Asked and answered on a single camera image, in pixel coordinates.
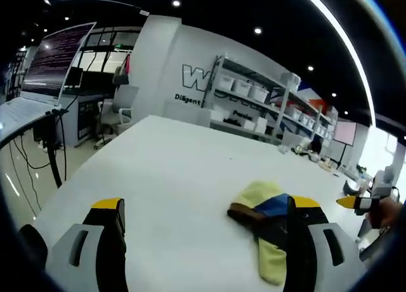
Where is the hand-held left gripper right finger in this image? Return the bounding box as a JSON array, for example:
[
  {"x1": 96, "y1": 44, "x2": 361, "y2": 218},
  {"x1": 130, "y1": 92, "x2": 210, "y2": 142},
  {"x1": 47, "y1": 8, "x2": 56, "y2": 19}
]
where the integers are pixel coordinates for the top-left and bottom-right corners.
[{"x1": 285, "y1": 195, "x2": 367, "y2": 292}]

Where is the black cable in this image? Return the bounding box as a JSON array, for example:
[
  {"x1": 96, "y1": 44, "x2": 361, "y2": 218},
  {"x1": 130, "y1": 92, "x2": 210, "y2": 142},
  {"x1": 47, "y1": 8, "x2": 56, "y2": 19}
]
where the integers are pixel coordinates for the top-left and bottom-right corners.
[{"x1": 8, "y1": 135, "x2": 48, "y2": 212}]

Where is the grey office chair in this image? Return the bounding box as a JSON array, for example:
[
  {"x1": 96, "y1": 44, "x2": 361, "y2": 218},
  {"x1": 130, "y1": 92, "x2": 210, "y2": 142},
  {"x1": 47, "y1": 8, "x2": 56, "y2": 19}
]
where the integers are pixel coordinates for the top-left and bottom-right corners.
[{"x1": 94, "y1": 84, "x2": 140, "y2": 150}]

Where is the person's right hand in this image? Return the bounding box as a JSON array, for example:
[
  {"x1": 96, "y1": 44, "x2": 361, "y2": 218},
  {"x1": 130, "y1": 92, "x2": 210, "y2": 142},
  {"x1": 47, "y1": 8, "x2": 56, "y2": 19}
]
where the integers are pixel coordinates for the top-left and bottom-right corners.
[{"x1": 369, "y1": 198, "x2": 405, "y2": 231}]

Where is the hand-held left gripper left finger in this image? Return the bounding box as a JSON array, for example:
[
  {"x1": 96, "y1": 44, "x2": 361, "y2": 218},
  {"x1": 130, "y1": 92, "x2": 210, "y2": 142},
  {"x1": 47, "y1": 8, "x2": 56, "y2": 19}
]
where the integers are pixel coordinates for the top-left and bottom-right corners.
[{"x1": 46, "y1": 196, "x2": 128, "y2": 292}]

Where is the row of white storage bins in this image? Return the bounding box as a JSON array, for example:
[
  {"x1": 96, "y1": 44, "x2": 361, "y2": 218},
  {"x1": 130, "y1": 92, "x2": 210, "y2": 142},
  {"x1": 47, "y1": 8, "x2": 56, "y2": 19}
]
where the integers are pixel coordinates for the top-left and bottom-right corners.
[{"x1": 218, "y1": 74, "x2": 334, "y2": 138}]

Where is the white laptop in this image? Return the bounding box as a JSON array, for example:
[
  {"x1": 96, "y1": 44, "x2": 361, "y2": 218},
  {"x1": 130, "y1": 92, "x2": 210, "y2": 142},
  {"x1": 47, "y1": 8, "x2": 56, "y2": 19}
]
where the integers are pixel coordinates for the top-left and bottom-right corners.
[{"x1": 0, "y1": 21, "x2": 98, "y2": 139}]

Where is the black monitor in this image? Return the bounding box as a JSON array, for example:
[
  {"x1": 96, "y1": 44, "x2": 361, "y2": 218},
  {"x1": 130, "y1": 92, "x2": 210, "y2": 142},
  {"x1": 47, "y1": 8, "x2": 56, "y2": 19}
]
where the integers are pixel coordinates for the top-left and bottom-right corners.
[{"x1": 62, "y1": 66, "x2": 84, "y2": 91}]

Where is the grey metal shelf rack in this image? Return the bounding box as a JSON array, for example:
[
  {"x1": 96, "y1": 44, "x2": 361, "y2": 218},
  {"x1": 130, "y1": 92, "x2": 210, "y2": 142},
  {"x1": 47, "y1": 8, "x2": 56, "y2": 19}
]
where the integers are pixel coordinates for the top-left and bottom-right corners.
[{"x1": 208, "y1": 53, "x2": 339, "y2": 145}]

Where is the yellow blue brown garment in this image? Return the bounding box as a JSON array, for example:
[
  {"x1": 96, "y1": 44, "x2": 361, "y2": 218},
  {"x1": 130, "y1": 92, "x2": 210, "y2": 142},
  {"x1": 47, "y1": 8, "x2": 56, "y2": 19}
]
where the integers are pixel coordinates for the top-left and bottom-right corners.
[{"x1": 226, "y1": 180, "x2": 290, "y2": 286}]

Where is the pink display screen on stand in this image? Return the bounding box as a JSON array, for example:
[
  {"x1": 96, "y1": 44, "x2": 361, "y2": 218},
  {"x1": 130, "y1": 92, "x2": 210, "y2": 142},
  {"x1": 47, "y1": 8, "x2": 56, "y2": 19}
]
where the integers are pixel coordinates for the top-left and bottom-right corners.
[{"x1": 334, "y1": 121, "x2": 358, "y2": 168}]

